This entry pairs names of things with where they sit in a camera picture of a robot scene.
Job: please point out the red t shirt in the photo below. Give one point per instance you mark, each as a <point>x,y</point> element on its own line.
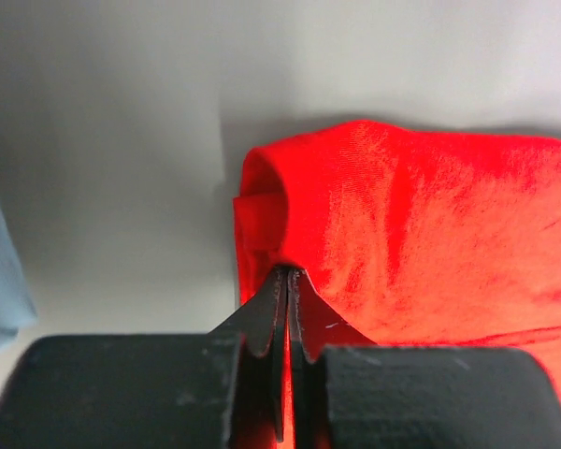
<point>414,237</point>

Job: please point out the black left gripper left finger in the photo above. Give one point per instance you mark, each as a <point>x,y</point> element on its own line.
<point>221,389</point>

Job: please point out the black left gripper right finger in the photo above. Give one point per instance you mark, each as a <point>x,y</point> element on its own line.
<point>349,392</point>

